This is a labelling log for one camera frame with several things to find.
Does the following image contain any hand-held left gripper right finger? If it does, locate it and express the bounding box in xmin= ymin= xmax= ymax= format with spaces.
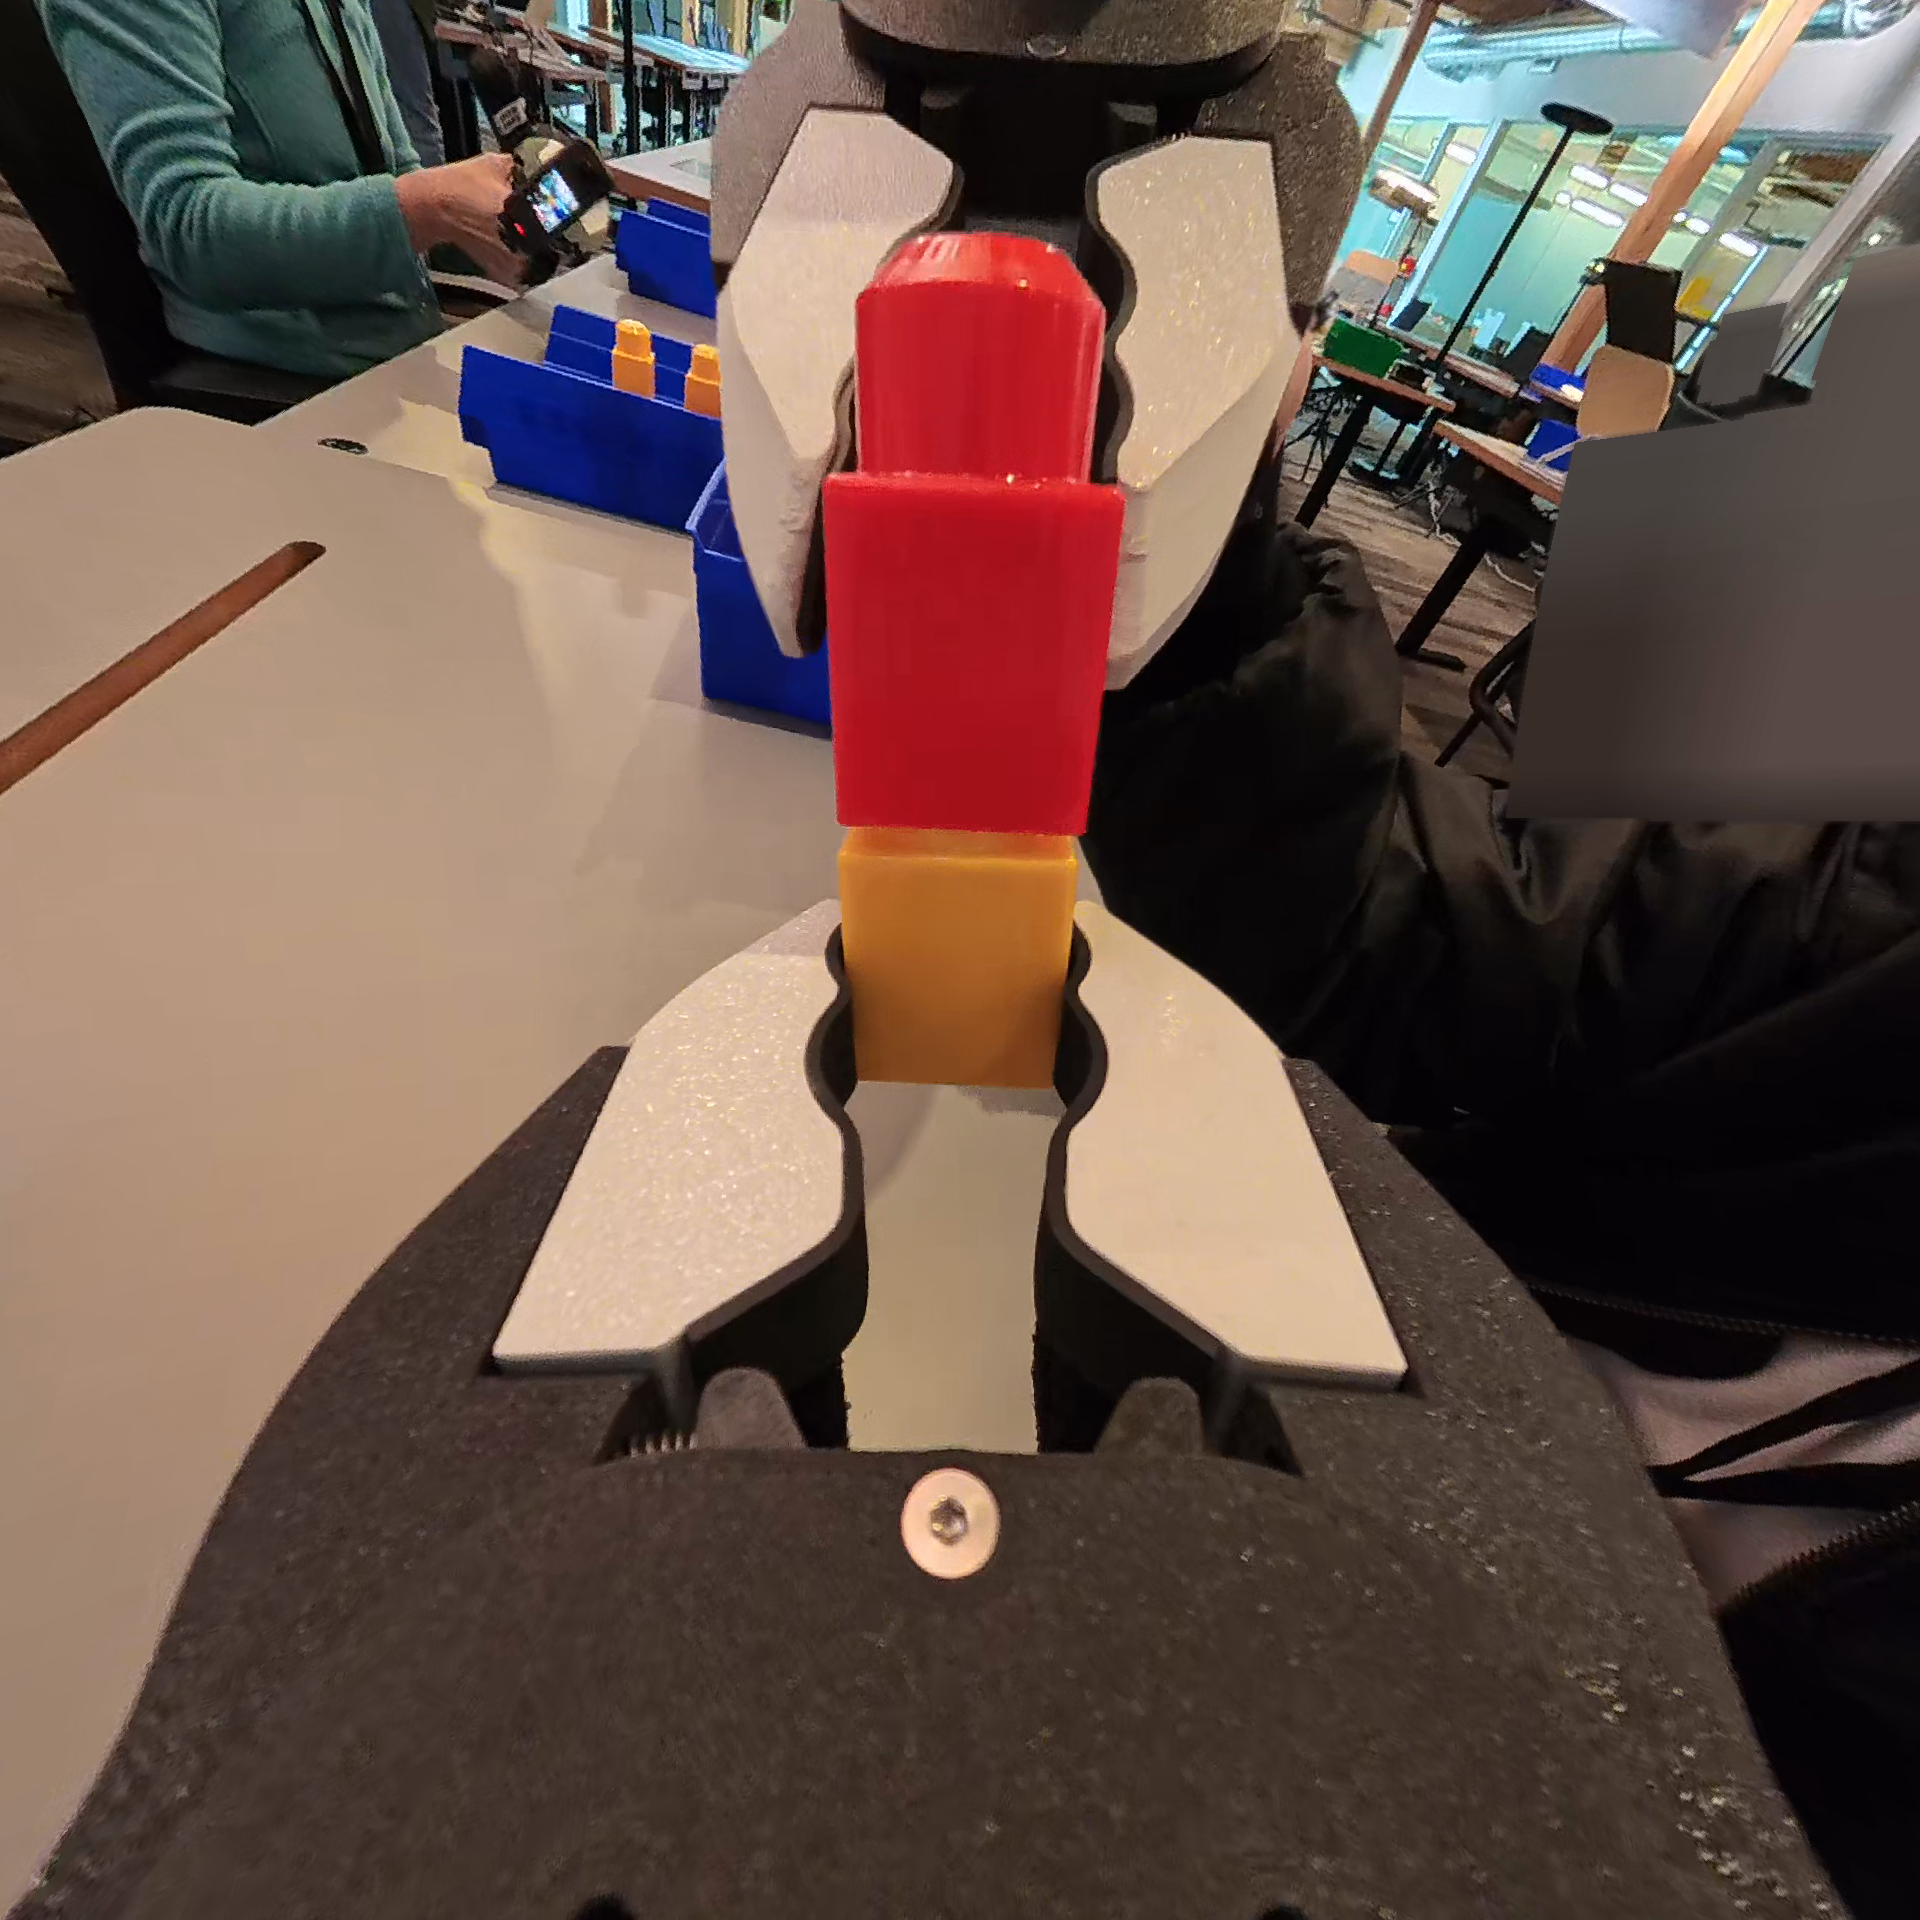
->
xmin=1037 ymin=901 xmax=1411 ymax=1433

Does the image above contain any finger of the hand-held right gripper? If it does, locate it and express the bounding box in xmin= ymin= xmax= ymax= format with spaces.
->
xmin=718 ymin=104 xmax=963 ymax=657
xmin=1085 ymin=136 xmax=1302 ymax=693

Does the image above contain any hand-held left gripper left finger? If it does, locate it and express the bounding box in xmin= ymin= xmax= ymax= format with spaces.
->
xmin=490 ymin=901 xmax=871 ymax=1433

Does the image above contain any blue plastic bin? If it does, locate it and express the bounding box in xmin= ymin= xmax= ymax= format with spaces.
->
xmin=459 ymin=301 xmax=733 ymax=531
xmin=618 ymin=198 xmax=718 ymax=320
xmin=685 ymin=462 xmax=836 ymax=740

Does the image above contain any red plastic block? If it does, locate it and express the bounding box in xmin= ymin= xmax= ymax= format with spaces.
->
xmin=824 ymin=231 xmax=1129 ymax=835

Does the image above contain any person's right forearm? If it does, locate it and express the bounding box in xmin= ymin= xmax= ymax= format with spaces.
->
xmin=1085 ymin=436 xmax=1920 ymax=1143

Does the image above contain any tan document board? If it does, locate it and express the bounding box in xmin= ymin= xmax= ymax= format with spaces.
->
xmin=1579 ymin=345 xmax=1678 ymax=441

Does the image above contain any person's black jacket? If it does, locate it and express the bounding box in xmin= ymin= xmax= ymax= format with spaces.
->
xmin=1411 ymin=1113 xmax=1920 ymax=1920

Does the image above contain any person's white garment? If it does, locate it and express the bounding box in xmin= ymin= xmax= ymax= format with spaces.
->
xmin=1590 ymin=1335 xmax=1920 ymax=1624

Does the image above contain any slanted wooden beam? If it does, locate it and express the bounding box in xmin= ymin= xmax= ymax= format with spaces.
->
xmin=1613 ymin=0 xmax=1831 ymax=279

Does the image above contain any black office chair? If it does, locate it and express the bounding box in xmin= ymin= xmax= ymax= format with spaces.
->
xmin=0 ymin=0 xmax=325 ymax=429

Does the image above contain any black strap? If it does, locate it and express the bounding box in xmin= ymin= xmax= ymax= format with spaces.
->
xmin=1650 ymin=1374 xmax=1920 ymax=1502

